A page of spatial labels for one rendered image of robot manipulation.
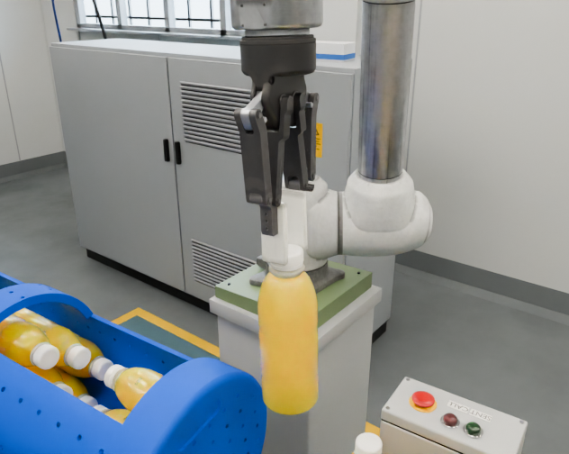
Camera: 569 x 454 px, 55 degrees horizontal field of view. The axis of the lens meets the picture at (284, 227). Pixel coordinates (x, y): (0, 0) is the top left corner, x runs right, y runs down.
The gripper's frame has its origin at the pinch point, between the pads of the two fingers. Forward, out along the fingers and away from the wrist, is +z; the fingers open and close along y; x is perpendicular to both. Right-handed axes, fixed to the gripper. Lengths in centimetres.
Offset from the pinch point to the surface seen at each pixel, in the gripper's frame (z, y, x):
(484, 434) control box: 37.2, -21.6, 20.6
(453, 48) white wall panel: -3, -280, -52
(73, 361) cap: 32, -1, -44
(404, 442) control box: 41.3, -18.8, 9.4
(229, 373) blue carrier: 23.9, -1.5, -10.6
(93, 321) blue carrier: 31, -11, -50
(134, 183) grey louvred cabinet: 66, -173, -204
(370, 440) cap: 36.5, -11.8, 6.3
